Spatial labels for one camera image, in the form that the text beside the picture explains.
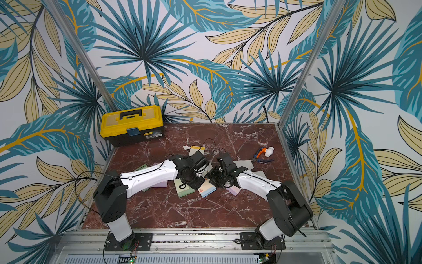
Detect green red lucky memo pad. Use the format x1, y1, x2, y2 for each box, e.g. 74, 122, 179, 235
173, 179, 195, 198

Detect torn cream page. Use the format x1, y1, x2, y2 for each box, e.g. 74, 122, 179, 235
234, 160, 254, 171

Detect purple flower lucky day pad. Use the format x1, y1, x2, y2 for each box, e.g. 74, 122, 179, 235
152, 181, 168, 188

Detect red apple memo pad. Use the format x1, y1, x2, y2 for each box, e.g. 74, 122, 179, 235
198, 179, 217, 198

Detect yellow top memo pad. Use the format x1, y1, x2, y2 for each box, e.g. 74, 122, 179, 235
189, 146, 205, 156

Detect torn white page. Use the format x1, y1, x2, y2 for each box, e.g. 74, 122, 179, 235
253, 170, 267, 179

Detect green house lucky day pad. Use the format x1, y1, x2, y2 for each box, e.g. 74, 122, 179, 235
135, 164, 148, 171

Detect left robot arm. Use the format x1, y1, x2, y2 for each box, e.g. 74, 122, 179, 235
93, 151, 209, 248

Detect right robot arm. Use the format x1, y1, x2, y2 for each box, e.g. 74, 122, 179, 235
206, 153, 313, 249

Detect blue orange pliers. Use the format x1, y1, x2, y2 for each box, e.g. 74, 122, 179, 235
251, 147, 274, 164

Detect yellow black toolbox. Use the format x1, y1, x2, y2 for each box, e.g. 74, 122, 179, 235
100, 105, 164, 147

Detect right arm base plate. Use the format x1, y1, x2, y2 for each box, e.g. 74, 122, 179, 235
235, 232, 286, 250

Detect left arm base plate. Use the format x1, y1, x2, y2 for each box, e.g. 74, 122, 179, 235
104, 233, 153, 252

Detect aluminium front rail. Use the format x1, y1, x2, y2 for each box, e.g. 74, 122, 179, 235
50, 228, 339, 264

